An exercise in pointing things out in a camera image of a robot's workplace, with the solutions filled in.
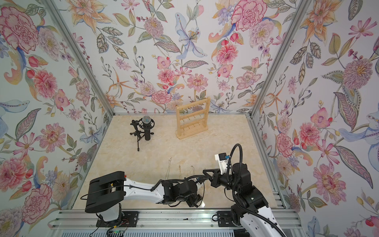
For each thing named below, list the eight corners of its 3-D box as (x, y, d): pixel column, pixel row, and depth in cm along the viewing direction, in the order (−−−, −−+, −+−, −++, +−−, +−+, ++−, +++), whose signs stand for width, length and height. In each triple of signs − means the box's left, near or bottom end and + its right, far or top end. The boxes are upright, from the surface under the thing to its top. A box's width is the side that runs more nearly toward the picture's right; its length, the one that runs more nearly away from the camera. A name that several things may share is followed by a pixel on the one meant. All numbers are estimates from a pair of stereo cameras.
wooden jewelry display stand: (178, 138, 109) (175, 114, 89) (179, 111, 127) (178, 86, 107) (207, 139, 109) (211, 114, 89) (205, 111, 127) (208, 86, 107)
